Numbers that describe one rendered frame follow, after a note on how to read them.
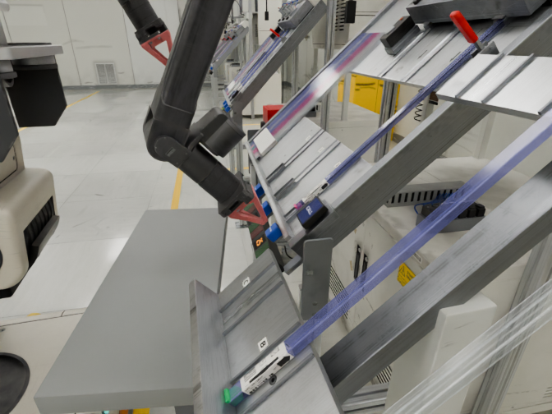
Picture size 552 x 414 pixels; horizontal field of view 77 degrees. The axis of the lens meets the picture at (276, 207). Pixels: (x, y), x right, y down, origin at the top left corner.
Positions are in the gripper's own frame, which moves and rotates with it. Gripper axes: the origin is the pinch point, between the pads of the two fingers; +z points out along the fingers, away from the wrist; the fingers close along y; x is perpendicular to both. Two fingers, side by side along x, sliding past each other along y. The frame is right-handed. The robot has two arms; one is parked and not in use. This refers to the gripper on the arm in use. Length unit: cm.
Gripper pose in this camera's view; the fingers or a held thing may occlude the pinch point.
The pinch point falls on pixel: (262, 219)
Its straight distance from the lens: 69.2
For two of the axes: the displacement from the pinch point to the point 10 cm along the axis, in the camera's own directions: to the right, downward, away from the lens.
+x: -7.2, 6.7, 1.8
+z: 6.7, 6.1, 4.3
